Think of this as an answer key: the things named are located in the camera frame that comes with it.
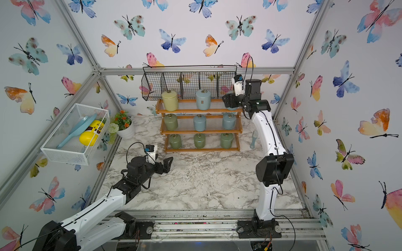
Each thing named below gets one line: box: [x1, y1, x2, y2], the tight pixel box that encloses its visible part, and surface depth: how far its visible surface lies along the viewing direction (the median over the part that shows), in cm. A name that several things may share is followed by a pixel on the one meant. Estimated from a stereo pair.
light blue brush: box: [249, 130, 259, 149], surface depth 112 cm
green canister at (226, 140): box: [219, 132, 234, 150], surface depth 100 cm
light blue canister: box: [195, 88, 211, 111], surface depth 82 cm
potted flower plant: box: [107, 109, 135, 140], surface depth 103 cm
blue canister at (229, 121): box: [222, 112, 237, 131], surface depth 92 cm
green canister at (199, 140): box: [193, 133, 206, 150], surface depth 101 cm
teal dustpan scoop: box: [56, 113, 98, 150], surface depth 70 cm
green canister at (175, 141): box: [169, 133, 182, 150], surface depth 101 cm
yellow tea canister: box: [161, 89, 179, 112], surface depth 83 cm
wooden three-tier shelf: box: [155, 99, 244, 153], surface depth 100 cm
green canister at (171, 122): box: [163, 113, 179, 131], surface depth 93 cm
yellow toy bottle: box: [79, 119, 105, 147], surface depth 72 cm
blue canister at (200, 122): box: [193, 113, 207, 132], surface depth 92 cm
